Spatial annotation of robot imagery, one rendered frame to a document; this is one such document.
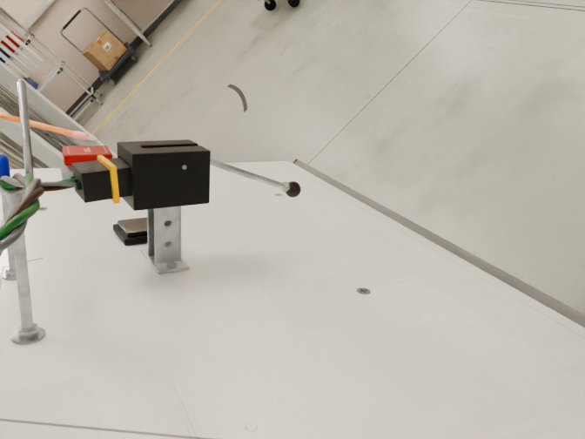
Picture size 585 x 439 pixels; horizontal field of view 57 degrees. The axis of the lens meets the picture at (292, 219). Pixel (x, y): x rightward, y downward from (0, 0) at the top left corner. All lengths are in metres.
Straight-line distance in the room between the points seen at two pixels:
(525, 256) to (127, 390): 1.40
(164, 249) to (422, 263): 0.21
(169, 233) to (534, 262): 1.28
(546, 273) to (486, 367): 1.22
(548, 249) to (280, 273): 1.24
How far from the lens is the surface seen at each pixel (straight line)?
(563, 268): 1.54
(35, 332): 0.34
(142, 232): 0.46
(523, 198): 1.73
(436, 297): 0.41
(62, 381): 0.30
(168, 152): 0.38
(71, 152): 0.63
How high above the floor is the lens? 1.23
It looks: 32 degrees down
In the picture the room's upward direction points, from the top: 47 degrees counter-clockwise
